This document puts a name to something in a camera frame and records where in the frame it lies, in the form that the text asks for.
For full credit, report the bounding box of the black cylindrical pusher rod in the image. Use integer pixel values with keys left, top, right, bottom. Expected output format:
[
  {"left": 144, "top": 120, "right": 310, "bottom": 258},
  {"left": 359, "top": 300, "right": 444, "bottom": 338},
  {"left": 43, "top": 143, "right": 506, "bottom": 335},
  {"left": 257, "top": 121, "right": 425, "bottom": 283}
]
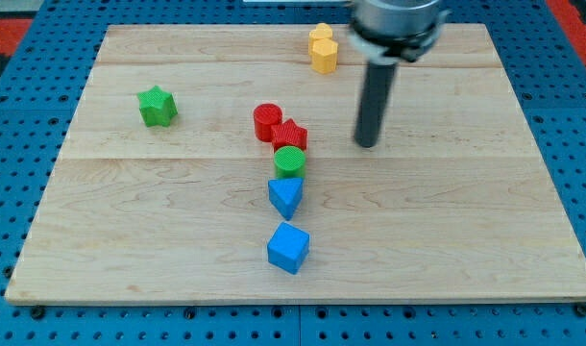
[{"left": 354, "top": 62, "right": 398, "bottom": 148}]

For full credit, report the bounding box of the yellow hexagon block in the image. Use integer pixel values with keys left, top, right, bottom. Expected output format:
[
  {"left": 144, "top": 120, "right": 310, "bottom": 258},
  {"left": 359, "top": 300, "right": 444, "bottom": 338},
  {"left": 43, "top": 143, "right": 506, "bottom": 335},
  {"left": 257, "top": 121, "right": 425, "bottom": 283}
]
[{"left": 311, "top": 38, "right": 338, "bottom": 74}]

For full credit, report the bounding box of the yellow heart block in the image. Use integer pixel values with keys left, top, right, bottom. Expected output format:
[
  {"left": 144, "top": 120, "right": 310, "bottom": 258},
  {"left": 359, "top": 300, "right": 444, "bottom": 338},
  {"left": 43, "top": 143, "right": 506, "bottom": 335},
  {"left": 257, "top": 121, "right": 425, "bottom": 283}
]
[{"left": 307, "top": 22, "right": 333, "bottom": 55}]

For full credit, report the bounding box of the red star block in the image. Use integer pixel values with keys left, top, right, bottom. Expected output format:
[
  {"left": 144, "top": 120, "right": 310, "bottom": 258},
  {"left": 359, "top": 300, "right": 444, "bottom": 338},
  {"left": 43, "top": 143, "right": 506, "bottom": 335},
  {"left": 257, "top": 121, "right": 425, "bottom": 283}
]
[{"left": 271, "top": 118, "right": 307, "bottom": 151}]

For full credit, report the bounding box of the red cylinder block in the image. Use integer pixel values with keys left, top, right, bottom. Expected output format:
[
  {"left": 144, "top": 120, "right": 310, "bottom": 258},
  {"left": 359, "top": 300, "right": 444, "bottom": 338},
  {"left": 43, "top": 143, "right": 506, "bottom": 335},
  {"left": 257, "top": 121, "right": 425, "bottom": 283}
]
[{"left": 253, "top": 103, "right": 282, "bottom": 142}]

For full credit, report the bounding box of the green cylinder block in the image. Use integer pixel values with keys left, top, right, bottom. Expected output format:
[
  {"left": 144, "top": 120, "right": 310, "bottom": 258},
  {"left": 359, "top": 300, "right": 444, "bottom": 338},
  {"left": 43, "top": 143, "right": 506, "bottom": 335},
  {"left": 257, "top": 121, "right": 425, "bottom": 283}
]
[{"left": 273, "top": 146, "right": 306, "bottom": 179}]

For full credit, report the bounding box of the blue triangle block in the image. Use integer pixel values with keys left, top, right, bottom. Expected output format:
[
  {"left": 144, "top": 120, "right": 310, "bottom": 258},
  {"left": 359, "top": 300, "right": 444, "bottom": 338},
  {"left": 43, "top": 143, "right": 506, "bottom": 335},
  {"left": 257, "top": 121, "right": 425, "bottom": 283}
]
[{"left": 268, "top": 178, "right": 304, "bottom": 220}]

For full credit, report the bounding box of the blue cube block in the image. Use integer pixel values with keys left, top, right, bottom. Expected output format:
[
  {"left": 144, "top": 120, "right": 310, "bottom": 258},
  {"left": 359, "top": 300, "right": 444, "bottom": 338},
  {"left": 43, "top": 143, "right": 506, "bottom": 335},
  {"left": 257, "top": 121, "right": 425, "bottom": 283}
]
[{"left": 267, "top": 222, "right": 310, "bottom": 275}]

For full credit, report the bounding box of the wooden board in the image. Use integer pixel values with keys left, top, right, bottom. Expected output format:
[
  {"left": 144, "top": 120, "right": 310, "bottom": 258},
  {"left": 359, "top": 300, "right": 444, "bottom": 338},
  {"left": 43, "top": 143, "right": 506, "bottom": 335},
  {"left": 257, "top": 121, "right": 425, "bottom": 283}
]
[{"left": 6, "top": 24, "right": 586, "bottom": 306}]

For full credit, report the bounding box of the green star block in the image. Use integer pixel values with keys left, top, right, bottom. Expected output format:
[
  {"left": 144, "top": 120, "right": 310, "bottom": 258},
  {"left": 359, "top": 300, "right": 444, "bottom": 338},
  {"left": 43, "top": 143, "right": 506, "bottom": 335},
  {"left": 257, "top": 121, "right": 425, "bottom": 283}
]
[{"left": 136, "top": 86, "right": 178, "bottom": 127}]

